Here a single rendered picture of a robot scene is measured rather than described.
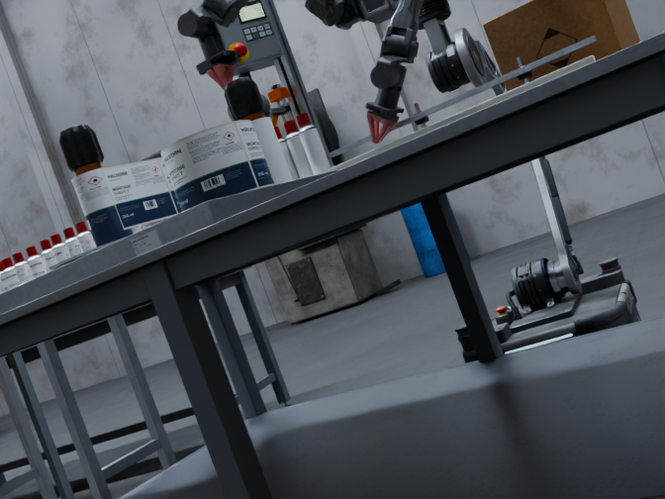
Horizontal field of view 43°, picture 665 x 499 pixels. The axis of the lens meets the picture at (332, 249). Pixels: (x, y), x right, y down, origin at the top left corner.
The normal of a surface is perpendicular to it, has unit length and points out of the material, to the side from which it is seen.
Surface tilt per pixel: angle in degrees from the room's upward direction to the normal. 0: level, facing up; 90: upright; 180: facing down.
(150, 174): 90
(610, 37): 90
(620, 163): 90
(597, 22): 90
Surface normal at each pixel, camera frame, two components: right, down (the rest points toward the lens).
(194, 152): -0.18, 0.07
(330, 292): -0.47, 0.18
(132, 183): 0.72, -0.26
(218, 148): 0.19, -0.06
